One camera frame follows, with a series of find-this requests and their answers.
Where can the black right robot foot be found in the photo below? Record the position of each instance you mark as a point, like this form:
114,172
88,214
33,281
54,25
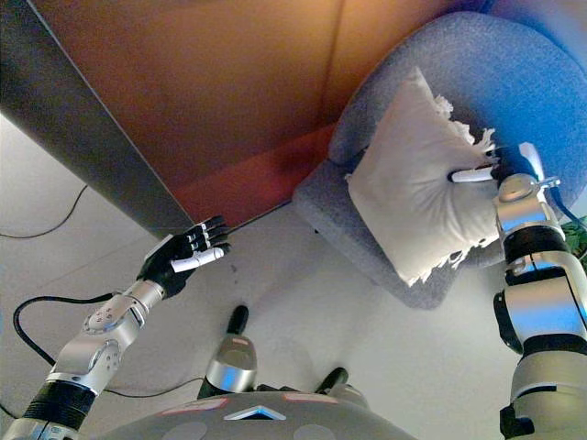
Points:
332,380

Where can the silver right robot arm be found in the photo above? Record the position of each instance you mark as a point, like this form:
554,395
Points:
536,311

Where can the silver left robot leg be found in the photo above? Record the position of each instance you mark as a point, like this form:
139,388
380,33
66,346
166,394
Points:
231,366

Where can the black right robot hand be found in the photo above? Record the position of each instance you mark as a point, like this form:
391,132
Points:
509,162

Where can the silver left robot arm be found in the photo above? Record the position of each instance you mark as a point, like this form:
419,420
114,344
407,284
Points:
91,348

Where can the green potted plant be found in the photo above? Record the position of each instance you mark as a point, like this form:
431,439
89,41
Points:
575,238

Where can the grey fabric armchair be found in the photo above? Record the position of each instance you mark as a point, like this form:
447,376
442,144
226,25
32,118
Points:
504,64

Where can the white fringed pillow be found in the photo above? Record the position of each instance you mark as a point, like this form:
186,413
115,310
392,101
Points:
413,183

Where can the black left robot foot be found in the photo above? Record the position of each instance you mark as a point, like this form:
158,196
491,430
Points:
238,321

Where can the grey robot torso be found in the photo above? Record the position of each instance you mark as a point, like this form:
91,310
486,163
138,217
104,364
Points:
257,421

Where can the black robot foot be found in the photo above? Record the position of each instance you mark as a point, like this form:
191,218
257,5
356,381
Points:
332,380
238,321

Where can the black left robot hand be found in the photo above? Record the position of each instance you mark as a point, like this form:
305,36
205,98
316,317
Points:
179,256

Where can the reddish wooden cabinet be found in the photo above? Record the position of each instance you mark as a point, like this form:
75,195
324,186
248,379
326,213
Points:
206,82

